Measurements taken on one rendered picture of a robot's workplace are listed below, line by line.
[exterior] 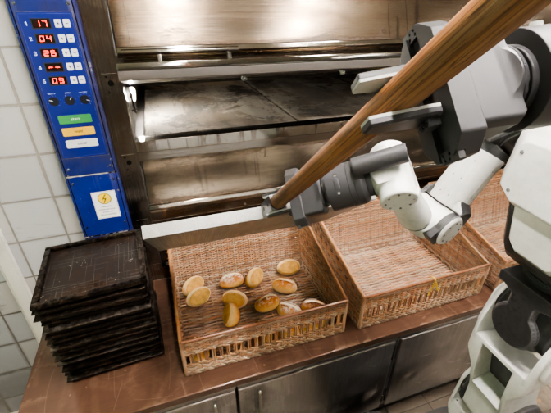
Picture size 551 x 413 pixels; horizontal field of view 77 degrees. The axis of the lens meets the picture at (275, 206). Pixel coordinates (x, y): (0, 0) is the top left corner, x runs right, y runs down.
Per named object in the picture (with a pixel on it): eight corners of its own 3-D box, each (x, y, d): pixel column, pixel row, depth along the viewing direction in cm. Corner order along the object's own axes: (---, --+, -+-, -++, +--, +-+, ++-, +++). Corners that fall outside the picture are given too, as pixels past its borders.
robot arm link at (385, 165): (351, 176, 73) (407, 161, 69) (359, 222, 67) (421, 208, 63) (336, 145, 64) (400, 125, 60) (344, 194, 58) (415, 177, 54)
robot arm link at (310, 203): (279, 166, 68) (338, 148, 64) (294, 174, 77) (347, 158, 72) (292, 229, 66) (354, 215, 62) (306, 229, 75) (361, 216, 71)
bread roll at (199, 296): (184, 295, 126) (179, 296, 130) (193, 311, 126) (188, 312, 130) (207, 282, 132) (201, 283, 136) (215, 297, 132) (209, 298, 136)
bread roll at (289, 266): (302, 273, 144) (298, 272, 149) (299, 257, 145) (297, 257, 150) (279, 277, 142) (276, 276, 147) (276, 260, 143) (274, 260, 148)
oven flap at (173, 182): (149, 209, 128) (141, 155, 125) (515, 153, 177) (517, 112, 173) (149, 211, 124) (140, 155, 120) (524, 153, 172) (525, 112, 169)
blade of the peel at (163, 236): (376, 199, 85) (374, 188, 86) (142, 239, 71) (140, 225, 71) (324, 220, 120) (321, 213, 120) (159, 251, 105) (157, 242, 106)
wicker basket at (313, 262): (172, 278, 146) (161, 223, 132) (297, 252, 161) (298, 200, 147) (183, 380, 106) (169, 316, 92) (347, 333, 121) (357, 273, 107)
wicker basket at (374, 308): (303, 251, 161) (307, 200, 147) (405, 230, 177) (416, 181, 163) (357, 332, 121) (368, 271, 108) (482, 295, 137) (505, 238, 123)
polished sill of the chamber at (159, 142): (137, 147, 122) (134, 136, 120) (520, 106, 172) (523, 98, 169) (137, 153, 118) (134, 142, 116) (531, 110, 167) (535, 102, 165)
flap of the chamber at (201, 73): (119, 81, 93) (125, 83, 111) (587, 55, 141) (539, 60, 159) (116, 71, 92) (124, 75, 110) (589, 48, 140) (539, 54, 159)
